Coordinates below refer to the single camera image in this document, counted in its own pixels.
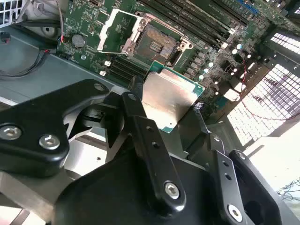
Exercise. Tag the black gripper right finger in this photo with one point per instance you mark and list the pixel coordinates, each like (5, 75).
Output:
(228, 178)

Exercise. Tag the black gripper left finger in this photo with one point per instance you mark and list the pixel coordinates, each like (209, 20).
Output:
(30, 112)

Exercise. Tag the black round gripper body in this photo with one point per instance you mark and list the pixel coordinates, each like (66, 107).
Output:
(122, 187)

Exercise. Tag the silver topped green CPU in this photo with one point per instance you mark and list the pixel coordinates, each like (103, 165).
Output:
(168, 98)

